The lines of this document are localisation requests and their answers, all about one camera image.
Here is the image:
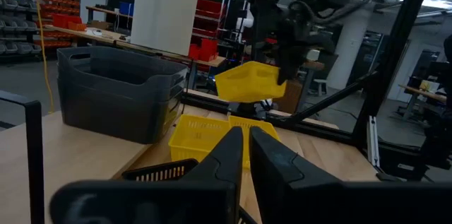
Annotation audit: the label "red storage bin stack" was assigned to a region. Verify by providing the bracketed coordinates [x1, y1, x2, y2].
[187, 38, 219, 62]

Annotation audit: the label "brown cardboard box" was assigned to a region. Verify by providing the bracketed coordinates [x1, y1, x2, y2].
[273, 81, 304, 114]

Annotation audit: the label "white aluminium bracket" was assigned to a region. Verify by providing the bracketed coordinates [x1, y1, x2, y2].
[367, 114, 381, 168]

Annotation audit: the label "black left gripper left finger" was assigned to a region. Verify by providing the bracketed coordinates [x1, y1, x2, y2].
[49, 126, 244, 224]

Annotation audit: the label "blue storage bin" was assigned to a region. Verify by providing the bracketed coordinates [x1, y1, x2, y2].
[118, 1, 135, 16]

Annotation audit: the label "red bin shelving rack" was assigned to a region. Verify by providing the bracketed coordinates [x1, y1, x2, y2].
[192, 0, 227, 40]

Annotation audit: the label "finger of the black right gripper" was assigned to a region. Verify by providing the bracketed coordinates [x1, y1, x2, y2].
[276, 49, 297, 86]
[292, 46, 311, 76]

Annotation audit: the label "small wooden desk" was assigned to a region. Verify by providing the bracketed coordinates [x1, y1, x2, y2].
[302, 59, 326, 112]

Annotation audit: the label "parts rack with grey bins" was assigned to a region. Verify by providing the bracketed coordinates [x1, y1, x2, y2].
[0, 0, 83, 63]

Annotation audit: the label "yellow slotted plastic basket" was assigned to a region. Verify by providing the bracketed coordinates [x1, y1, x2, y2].
[214, 60, 287, 104]
[227, 115, 280, 170]
[168, 114, 232, 163]

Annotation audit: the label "black slotted plastic basket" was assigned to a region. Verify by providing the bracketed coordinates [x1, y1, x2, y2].
[235, 205, 259, 224]
[121, 158, 199, 182]

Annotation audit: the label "white stool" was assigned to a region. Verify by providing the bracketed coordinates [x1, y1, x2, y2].
[312, 78, 328, 97]

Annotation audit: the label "white shade table lamp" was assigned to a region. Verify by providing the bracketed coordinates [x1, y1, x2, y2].
[130, 0, 203, 57]

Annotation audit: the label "long wooden workbench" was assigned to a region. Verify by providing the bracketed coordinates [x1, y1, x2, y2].
[44, 24, 227, 93]

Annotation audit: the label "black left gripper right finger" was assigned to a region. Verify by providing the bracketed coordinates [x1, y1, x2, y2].
[249, 126, 452, 224]

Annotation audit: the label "white building column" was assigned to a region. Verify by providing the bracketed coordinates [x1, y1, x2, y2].
[326, 15, 371, 91]

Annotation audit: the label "orange storage bins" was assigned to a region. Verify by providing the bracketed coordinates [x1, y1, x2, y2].
[52, 13, 88, 33]

